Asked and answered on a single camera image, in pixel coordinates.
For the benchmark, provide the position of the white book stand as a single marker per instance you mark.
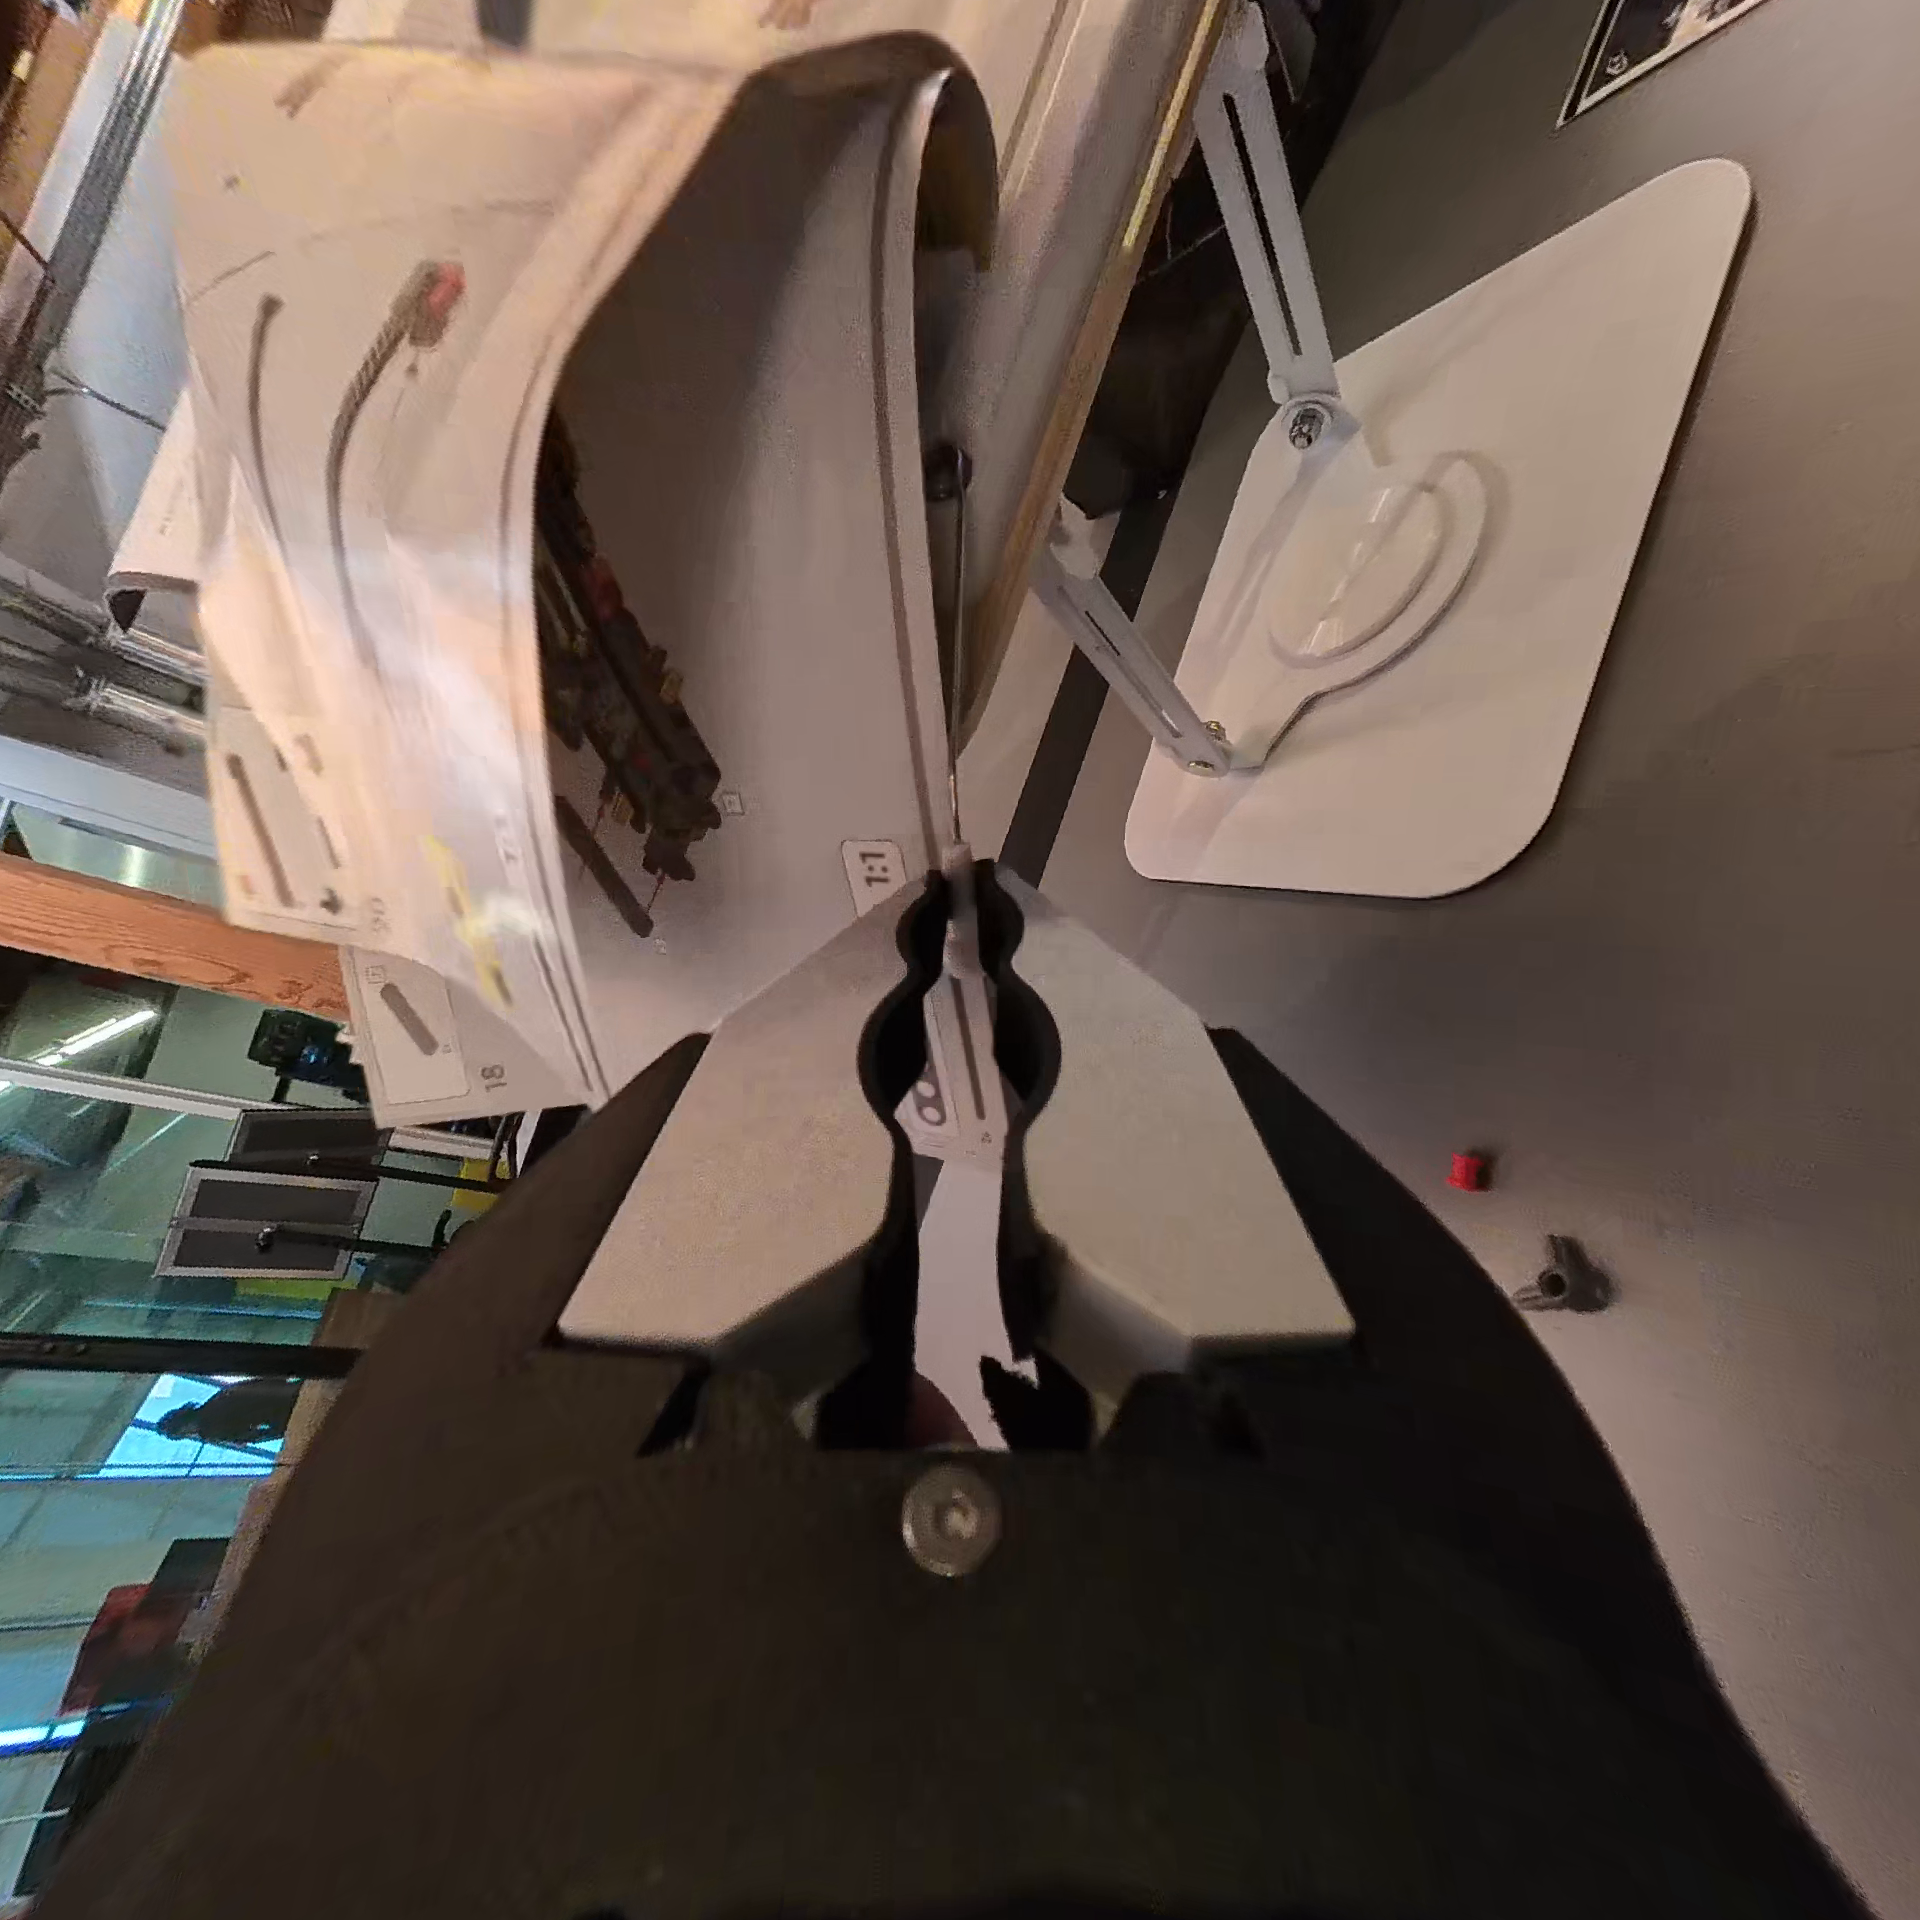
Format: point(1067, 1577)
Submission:
point(1440, 569)

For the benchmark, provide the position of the small red lego bush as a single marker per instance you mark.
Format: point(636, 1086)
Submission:
point(1470, 1166)

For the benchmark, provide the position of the wooden beam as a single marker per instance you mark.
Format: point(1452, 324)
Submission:
point(149, 931)

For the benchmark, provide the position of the lego instruction booklet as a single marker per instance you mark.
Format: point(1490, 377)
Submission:
point(722, 450)

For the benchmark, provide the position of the aluminium frame rails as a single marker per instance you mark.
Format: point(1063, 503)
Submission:
point(77, 299)

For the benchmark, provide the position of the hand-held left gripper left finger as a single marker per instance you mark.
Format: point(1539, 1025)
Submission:
point(722, 1171)

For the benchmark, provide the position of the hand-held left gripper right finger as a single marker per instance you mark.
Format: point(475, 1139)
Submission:
point(1172, 1154)

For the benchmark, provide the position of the dark grey lego connector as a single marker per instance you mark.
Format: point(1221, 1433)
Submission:
point(1560, 1287)

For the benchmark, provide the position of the lego sticker sheet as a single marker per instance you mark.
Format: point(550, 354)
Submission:
point(1651, 43)

